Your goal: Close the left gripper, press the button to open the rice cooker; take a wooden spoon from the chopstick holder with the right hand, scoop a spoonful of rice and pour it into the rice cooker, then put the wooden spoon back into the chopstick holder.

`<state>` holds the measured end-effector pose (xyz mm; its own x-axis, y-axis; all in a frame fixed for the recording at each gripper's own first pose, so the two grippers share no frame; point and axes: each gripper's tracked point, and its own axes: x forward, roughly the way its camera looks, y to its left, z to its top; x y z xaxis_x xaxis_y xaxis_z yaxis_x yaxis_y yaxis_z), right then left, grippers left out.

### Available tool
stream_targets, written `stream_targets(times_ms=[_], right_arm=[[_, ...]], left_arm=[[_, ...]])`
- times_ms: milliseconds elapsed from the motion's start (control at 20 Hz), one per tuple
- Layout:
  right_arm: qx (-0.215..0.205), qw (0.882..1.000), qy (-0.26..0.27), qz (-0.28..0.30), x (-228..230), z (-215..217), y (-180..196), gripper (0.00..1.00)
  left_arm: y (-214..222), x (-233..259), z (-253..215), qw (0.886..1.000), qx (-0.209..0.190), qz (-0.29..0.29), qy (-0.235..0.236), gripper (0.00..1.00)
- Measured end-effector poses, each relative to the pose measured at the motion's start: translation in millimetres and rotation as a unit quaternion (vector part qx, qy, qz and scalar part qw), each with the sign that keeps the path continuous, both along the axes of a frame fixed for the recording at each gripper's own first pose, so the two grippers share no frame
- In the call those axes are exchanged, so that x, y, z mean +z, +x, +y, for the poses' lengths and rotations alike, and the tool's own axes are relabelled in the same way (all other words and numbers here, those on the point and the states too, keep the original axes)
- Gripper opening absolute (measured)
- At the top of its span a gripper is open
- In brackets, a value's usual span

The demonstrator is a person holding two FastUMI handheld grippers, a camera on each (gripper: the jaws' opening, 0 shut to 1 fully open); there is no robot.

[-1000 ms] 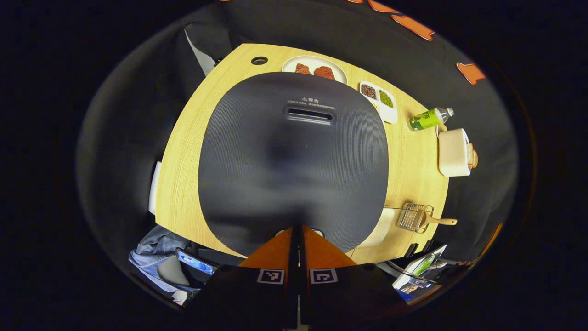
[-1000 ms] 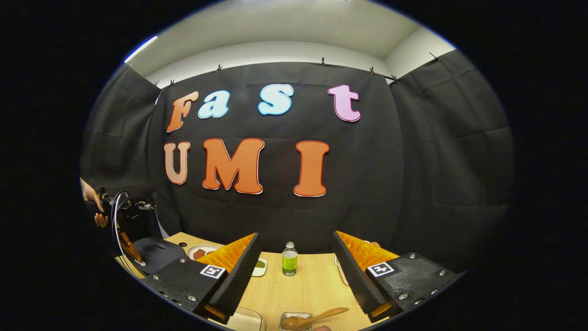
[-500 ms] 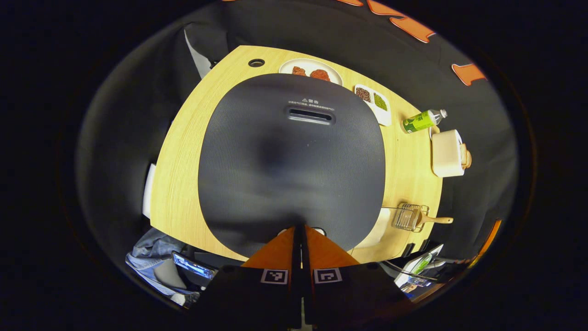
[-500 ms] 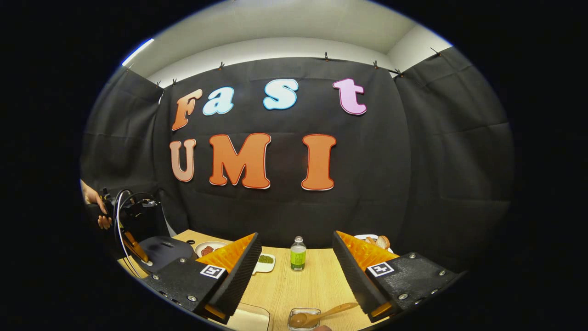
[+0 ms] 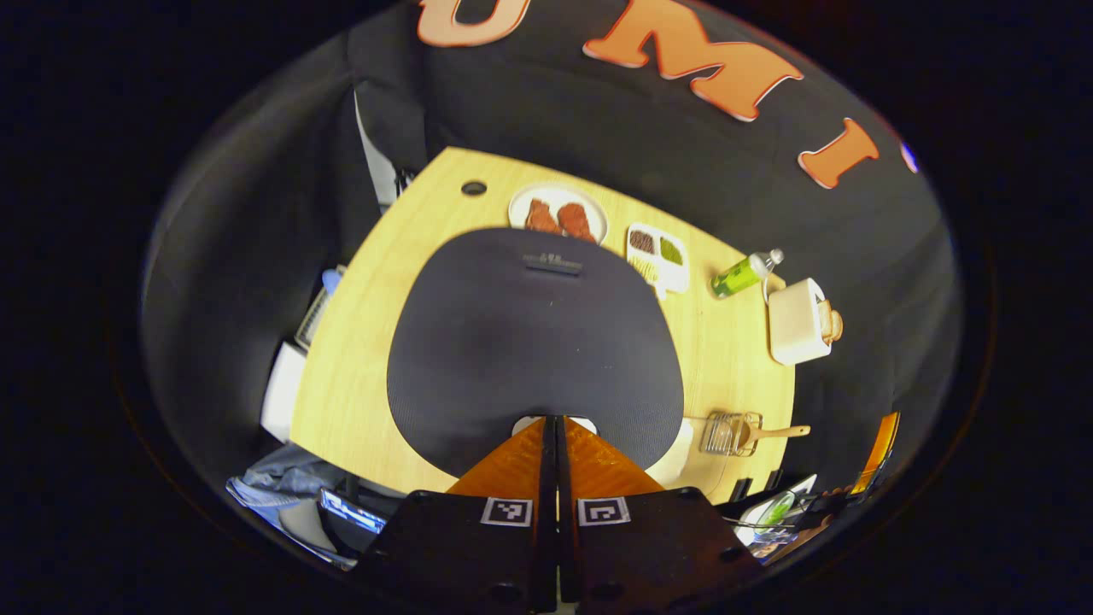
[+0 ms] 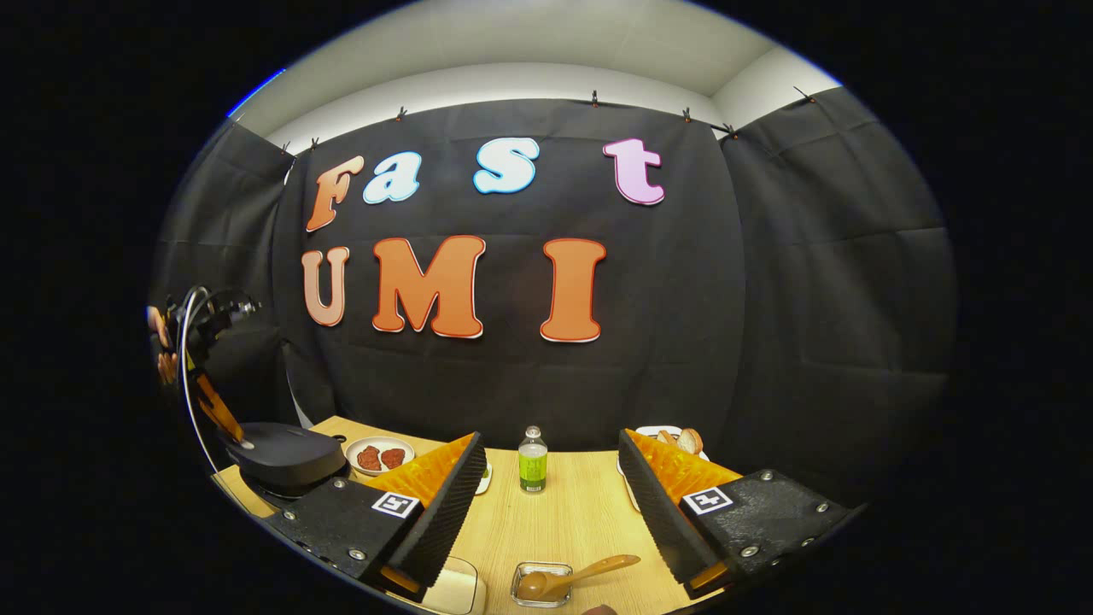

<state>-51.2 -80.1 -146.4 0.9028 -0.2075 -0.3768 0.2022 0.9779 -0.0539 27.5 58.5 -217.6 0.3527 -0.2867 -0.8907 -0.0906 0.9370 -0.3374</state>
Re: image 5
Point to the white box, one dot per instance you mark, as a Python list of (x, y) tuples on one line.
[(283, 393)]

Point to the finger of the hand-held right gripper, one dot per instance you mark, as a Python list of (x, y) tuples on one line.
[(881, 453)]

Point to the blue grey cloth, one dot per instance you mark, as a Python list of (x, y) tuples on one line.
[(273, 483)]

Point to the lit blue screen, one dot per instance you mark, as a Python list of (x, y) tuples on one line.
[(352, 511)]

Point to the white divided dish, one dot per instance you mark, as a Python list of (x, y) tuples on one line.
[(662, 273)]

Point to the round white plate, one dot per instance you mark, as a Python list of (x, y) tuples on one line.
[(555, 198)]

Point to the dark red beans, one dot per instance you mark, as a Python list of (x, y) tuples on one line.
[(641, 242)]

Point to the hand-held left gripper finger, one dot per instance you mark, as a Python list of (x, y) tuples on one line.
[(567, 530), (548, 530)]

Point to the white toaster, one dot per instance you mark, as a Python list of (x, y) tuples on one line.
[(796, 323)]

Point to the pale yellow beans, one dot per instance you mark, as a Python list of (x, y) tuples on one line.
[(646, 269)]

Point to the black table grommet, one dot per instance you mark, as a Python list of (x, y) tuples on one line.
[(474, 188)]

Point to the green drink bottle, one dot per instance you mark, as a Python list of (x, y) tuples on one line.
[(739, 275)]

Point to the brown meat patty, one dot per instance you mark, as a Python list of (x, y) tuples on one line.
[(541, 217), (576, 222)]

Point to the dark grey rice cooker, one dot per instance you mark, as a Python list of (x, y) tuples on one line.
[(529, 342)]

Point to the black backdrop cloth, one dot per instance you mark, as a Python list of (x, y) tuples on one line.
[(512, 102)]

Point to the wooden spoon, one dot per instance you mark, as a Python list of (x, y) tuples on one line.
[(768, 433)]

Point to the green mung beans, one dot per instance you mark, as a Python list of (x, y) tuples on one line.
[(671, 250)]

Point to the grey slatted object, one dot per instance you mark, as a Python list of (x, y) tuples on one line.
[(318, 312)]

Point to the toast slice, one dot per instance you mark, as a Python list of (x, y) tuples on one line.
[(832, 323)]

